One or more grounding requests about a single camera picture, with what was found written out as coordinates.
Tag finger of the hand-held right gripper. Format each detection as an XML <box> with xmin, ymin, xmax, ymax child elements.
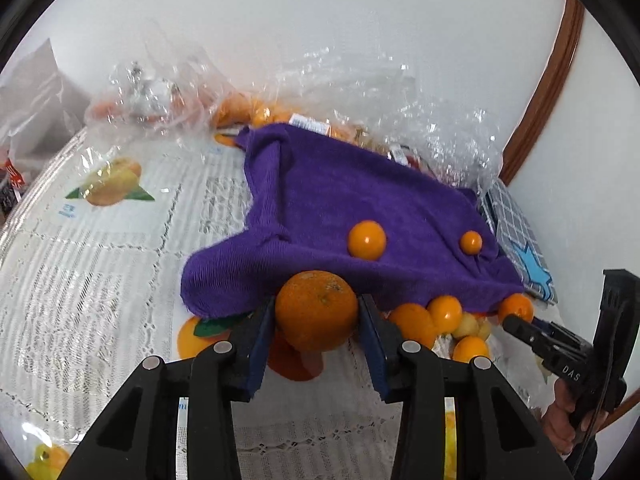
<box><xmin>502</xmin><ymin>313</ymin><xmax>551</xmax><ymax>361</ymax></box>
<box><xmin>532</xmin><ymin>316</ymin><xmax>583</xmax><ymax>348</ymax></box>

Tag red paper bag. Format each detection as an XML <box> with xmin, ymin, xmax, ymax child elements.
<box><xmin>0</xmin><ymin>157</ymin><xmax>26</xmax><ymax>216</ymax></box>

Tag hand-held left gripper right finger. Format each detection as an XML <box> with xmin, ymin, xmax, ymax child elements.
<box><xmin>359</xmin><ymin>294</ymin><xmax>576</xmax><ymax>480</ymax></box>

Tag crumpled clear plastic bag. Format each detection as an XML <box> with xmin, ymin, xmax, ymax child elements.
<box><xmin>260</xmin><ymin>45</ymin><xmax>503</xmax><ymax>193</ymax></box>

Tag purple towel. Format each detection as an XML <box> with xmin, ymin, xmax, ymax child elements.
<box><xmin>180</xmin><ymin>122</ymin><xmax>526</xmax><ymax>321</ymax></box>

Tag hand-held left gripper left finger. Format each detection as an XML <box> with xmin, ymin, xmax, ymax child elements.
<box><xmin>57</xmin><ymin>296</ymin><xmax>278</xmax><ymax>480</ymax></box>

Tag brown wooden door frame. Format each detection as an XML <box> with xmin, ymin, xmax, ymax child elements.
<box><xmin>500</xmin><ymin>0</ymin><xmax>586</xmax><ymax>186</ymax></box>

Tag plastic bag of small oranges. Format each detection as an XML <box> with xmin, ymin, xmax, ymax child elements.
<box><xmin>210</xmin><ymin>91</ymin><xmax>281</xmax><ymax>131</ymax></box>

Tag white plastic bag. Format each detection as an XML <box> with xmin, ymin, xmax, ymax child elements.
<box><xmin>0</xmin><ymin>37</ymin><xmax>91</xmax><ymax>171</ymax></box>

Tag fruit print lace tablecloth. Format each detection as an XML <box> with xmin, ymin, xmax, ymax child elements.
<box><xmin>0</xmin><ymin>125</ymin><xmax>551</xmax><ymax>480</ymax></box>

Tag person's right hand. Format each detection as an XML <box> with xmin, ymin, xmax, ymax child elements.
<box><xmin>542</xmin><ymin>377</ymin><xmax>598</xmax><ymax>456</ymax></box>

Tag large orange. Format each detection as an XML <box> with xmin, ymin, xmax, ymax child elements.
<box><xmin>275</xmin><ymin>270</ymin><xmax>360</xmax><ymax>352</ymax></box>

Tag grey checked cushion blue star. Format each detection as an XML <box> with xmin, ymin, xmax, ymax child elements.
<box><xmin>480</xmin><ymin>177</ymin><xmax>560</xmax><ymax>306</ymax></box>

